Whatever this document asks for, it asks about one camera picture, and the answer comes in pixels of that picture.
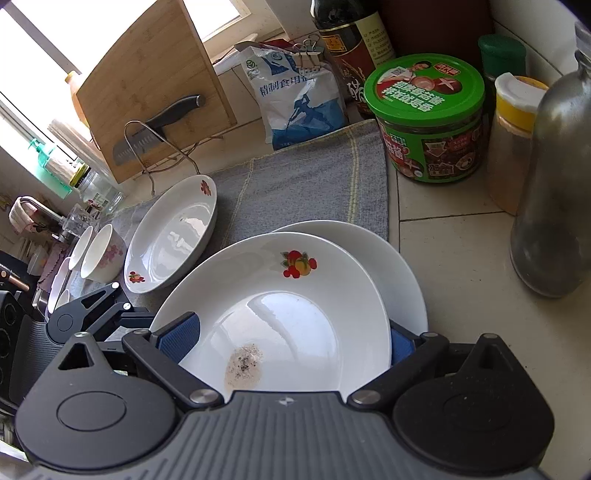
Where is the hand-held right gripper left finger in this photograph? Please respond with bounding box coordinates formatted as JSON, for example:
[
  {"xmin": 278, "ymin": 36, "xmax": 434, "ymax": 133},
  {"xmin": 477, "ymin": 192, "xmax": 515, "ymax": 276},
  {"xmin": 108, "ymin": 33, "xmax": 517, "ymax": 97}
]
[{"xmin": 58, "ymin": 312, "xmax": 223, "ymax": 411}]

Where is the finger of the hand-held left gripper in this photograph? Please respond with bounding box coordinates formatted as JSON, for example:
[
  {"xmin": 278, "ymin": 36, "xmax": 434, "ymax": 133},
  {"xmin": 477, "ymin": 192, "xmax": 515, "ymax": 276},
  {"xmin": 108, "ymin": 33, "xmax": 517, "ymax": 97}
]
[{"xmin": 69, "ymin": 282, "xmax": 160, "ymax": 341}]

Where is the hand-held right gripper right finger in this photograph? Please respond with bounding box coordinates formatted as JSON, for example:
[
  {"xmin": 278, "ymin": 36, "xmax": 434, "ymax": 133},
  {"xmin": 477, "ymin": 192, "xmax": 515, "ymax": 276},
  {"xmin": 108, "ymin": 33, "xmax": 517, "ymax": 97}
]
[{"xmin": 346, "ymin": 322, "xmax": 514, "ymax": 411}]

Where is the white bowl with pink flowers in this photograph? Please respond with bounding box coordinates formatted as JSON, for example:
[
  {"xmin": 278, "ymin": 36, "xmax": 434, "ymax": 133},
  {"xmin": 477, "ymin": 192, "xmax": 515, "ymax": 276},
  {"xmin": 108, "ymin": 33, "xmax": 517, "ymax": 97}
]
[{"xmin": 81, "ymin": 224, "xmax": 127, "ymax": 283}]

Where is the plain white plate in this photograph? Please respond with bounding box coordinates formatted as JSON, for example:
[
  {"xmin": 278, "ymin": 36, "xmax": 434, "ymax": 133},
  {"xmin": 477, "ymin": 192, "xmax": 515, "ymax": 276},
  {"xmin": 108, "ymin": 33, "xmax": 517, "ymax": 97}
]
[{"xmin": 270, "ymin": 220, "xmax": 429, "ymax": 335}]

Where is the white plate with flower print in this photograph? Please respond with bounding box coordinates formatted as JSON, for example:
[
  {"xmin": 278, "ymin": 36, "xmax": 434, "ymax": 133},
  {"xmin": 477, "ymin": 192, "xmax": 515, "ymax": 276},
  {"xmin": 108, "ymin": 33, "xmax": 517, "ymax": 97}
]
[{"xmin": 124, "ymin": 174, "xmax": 218, "ymax": 295}]

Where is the white plate with fruit print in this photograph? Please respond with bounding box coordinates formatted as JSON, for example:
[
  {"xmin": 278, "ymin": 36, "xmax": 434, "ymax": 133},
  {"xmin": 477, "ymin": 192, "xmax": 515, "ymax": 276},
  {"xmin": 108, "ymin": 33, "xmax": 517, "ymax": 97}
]
[{"xmin": 148, "ymin": 232, "xmax": 392, "ymax": 401}]

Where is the black induction cooker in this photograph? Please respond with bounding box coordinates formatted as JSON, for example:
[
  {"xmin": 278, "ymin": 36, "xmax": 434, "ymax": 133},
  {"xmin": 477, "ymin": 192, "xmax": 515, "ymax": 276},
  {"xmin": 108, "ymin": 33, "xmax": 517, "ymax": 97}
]
[{"xmin": 0, "ymin": 291, "xmax": 27, "ymax": 388}]

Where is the black air fryer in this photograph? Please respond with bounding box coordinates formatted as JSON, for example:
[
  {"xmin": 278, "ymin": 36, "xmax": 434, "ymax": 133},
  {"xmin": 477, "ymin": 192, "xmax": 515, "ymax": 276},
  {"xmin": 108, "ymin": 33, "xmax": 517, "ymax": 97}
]
[{"xmin": 0, "ymin": 263, "xmax": 31, "ymax": 291}]

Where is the clear drinking glass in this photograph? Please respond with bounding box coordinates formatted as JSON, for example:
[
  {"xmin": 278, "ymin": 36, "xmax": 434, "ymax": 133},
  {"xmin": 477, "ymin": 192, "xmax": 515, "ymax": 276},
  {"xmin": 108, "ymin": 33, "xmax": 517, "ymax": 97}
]
[{"xmin": 62, "ymin": 205, "xmax": 95, "ymax": 236}]

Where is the clear glass jar yellow lid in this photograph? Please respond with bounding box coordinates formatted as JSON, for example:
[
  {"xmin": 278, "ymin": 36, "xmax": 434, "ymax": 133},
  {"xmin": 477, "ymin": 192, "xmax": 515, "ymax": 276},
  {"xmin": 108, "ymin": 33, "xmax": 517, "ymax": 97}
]
[{"xmin": 69, "ymin": 161, "xmax": 125, "ymax": 213}]

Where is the pink cloth on faucet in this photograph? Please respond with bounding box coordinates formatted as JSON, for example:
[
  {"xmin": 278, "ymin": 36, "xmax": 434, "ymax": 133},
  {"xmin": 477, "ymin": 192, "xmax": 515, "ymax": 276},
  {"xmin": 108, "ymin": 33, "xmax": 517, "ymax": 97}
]
[{"xmin": 9, "ymin": 196, "xmax": 40, "ymax": 234}]

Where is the metal faucet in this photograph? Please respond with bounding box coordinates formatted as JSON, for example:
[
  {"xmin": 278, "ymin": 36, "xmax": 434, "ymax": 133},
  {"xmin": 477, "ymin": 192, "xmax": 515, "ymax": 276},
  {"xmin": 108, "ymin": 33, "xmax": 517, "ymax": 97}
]
[{"xmin": 18, "ymin": 196, "xmax": 65, "ymax": 241}]

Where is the green dish soap bottle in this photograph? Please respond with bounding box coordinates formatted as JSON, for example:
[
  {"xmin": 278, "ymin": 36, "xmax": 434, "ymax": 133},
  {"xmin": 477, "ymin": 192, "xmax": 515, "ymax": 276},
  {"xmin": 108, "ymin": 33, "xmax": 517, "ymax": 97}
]
[{"xmin": 28, "ymin": 138, "xmax": 75, "ymax": 190}]

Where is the clear plastic wrap roll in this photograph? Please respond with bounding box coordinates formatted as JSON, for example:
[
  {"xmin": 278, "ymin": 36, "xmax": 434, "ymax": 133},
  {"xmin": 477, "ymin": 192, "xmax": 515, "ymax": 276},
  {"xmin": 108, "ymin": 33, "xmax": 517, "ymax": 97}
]
[{"xmin": 48, "ymin": 117, "xmax": 100, "ymax": 171}]

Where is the grey checked dish towel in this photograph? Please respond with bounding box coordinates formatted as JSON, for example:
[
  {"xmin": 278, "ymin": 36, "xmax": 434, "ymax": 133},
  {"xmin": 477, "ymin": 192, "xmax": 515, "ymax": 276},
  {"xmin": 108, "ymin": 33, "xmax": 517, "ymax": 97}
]
[{"xmin": 69, "ymin": 119, "xmax": 389, "ymax": 315}]

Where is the green lidded sauce jar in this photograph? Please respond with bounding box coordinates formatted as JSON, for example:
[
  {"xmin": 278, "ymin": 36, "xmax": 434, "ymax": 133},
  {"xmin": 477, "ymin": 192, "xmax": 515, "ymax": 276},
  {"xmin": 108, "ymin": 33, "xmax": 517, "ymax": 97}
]
[{"xmin": 364, "ymin": 54, "xmax": 486, "ymax": 185}]

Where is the yellow capped spice jar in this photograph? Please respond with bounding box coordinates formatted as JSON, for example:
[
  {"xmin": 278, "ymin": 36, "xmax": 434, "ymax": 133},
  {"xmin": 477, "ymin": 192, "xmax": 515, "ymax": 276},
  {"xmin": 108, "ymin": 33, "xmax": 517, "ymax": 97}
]
[{"xmin": 485, "ymin": 74, "xmax": 550, "ymax": 217}]

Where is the dusty glass bottle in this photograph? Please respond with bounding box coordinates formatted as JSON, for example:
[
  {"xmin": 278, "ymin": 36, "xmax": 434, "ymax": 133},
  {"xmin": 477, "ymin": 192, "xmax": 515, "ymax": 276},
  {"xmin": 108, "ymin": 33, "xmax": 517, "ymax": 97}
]
[{"xmin": 510, "ymin": 21, "xmax": 591, "ymax": 298}]

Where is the orange seasoning bottle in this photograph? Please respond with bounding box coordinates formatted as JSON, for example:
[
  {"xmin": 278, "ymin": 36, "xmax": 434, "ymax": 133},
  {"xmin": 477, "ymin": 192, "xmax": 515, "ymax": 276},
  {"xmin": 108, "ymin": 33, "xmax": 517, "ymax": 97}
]
[{"xmin": 65, "ymin": 70, "xmax": 88, "ymax": 104}]

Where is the bamboo cutting board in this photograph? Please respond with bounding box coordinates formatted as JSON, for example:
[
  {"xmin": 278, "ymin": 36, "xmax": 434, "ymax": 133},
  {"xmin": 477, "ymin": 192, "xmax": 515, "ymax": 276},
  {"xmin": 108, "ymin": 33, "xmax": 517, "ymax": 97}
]
[{"xmin": 75, "ymin": 0, "xmax": 238, "ymax": 183}]

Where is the white and blue salt bag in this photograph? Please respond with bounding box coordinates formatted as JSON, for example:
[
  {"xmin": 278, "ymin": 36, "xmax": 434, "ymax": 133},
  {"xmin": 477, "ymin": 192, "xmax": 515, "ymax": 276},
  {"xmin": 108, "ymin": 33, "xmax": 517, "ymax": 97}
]
[{"xmin": 235, "ymin": 41, "xmax": 349, "ymax": 151}]

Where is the dark soy sauce bottle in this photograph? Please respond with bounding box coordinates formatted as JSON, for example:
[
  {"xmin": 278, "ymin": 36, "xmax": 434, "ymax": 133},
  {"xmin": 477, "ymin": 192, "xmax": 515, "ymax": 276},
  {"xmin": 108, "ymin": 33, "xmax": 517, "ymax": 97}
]
[{"xmin": 309, "ymin": 0, "xmax": 398, "ymax": 118}]

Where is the green capped spice bottle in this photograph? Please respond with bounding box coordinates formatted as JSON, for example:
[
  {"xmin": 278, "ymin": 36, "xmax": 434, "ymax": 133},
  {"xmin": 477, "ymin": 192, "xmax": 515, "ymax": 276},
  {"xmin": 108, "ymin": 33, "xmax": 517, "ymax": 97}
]
[{"xmin": 478, "ymin": 34, "xmax": 528, "ymax": 93}]

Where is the dark brown container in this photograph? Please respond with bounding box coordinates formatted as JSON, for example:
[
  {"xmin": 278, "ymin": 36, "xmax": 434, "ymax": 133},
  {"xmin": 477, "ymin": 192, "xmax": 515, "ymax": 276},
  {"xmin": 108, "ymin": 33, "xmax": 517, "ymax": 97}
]
[{"xmin": 379, "ymin": 0, "xmax": 492, "ymax": 61}]

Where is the metal wire rack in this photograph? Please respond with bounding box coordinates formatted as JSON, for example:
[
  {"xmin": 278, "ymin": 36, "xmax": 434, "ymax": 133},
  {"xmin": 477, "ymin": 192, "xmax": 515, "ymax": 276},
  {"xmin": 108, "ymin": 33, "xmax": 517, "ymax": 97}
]
[{"xmin": 124, "ymin": 120, "xmax": 213, "ymax": 197}]

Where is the black handled kitchen knife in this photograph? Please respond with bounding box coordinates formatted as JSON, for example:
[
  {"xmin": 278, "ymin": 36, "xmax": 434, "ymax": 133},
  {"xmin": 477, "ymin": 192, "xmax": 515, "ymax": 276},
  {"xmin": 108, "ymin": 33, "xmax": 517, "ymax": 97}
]
[{"xmin": 113, "ymin": 95, "xmax": 206, "ymax": 166}]

